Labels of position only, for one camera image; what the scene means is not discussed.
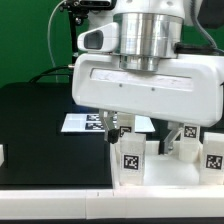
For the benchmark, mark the white left fence bar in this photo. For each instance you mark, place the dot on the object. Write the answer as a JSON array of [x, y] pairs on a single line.
[[1, 155]]

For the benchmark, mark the white fence bar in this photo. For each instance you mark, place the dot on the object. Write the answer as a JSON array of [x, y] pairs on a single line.
[[117, 203], [1, 155]]

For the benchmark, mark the white marker tag sheet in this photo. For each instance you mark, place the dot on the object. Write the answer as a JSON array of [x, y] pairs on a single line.
[[90, 123]]

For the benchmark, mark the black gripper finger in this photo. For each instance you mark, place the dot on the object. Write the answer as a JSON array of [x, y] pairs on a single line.
[[111, 133], [167, 145]]

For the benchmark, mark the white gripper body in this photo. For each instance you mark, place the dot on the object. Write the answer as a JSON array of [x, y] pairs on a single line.
[[187, 89]]

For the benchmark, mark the white square table top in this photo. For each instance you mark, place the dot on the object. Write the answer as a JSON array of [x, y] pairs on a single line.
[[160, 170]]

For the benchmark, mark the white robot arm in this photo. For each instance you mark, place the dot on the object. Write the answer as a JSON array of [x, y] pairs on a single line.
[[131, 64]]

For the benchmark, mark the white front fence bar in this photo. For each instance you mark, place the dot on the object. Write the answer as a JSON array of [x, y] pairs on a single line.
[[117, 203]]

